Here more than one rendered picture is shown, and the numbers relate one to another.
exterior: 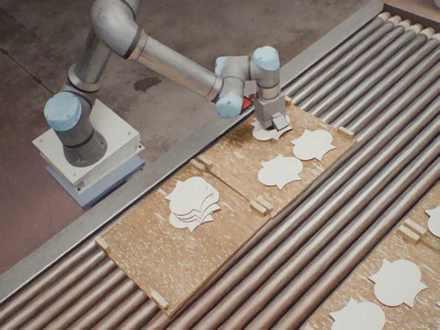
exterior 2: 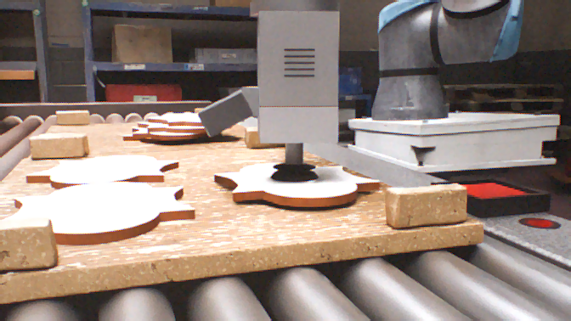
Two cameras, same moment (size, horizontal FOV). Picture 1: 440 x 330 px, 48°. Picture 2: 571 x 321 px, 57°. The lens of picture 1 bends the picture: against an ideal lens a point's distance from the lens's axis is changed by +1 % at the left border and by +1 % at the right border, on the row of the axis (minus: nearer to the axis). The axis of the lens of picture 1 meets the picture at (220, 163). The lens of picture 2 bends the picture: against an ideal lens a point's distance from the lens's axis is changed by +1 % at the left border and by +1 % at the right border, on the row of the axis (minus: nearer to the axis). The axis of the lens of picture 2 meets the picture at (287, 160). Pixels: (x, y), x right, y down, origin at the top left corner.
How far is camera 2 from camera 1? 1.82 m
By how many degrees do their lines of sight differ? 93
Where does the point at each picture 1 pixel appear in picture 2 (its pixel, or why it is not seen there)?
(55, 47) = not seen: outside the picture
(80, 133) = (382, 52)
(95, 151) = (381, 100)
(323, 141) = (70, 215)
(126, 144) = (400, 125)
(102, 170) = (371, 141)
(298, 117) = (287, 224)
